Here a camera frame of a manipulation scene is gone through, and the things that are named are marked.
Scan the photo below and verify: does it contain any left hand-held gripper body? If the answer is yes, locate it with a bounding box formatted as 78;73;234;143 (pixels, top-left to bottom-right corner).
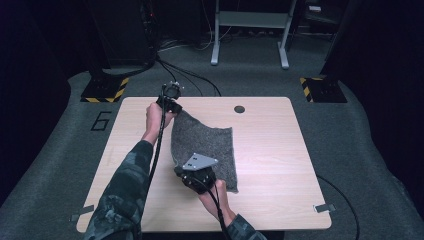
156;81;185;114

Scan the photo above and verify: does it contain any person's left hand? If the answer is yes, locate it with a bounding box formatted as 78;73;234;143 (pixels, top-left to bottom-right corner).
145;101;178;145

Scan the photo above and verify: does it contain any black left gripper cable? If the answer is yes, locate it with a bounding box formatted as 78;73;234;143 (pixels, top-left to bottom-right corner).
146;97;168;189

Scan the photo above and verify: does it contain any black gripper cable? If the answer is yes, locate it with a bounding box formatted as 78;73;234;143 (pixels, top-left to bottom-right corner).
146;97;168;189
191;175;232;240

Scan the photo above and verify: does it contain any person's right hand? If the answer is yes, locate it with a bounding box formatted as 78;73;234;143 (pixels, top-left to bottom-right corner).
197;178;237;228

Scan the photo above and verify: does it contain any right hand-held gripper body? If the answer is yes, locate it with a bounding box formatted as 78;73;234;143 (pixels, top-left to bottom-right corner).
179;152;220;196

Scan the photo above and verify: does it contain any black hazard-striped stand base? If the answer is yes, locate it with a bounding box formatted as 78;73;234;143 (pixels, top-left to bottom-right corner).
298;76;348;104
80;75;131;104

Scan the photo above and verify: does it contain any black floor cables bundle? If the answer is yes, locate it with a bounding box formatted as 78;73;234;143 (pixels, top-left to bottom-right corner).
155;54;223;98

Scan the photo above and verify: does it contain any grey felt cloth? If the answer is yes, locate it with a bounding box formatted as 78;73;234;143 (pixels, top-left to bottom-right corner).
170;109;240;194

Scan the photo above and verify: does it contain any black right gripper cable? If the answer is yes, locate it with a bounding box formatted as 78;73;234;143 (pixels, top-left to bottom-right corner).
191;175;232;240

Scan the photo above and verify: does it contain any thin black floor cable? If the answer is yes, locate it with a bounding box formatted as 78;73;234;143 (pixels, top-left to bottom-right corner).
316;174;362;240

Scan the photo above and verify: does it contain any black computer cabinet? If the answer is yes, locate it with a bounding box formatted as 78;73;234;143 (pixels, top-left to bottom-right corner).
83;0;158;69

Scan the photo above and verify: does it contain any white metal stand frame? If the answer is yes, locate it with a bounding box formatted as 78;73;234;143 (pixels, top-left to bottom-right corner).
210;0;298;71

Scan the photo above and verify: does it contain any grey tape strip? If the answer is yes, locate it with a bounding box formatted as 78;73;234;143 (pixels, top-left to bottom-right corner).
69;204;96;223
313;203;337;214

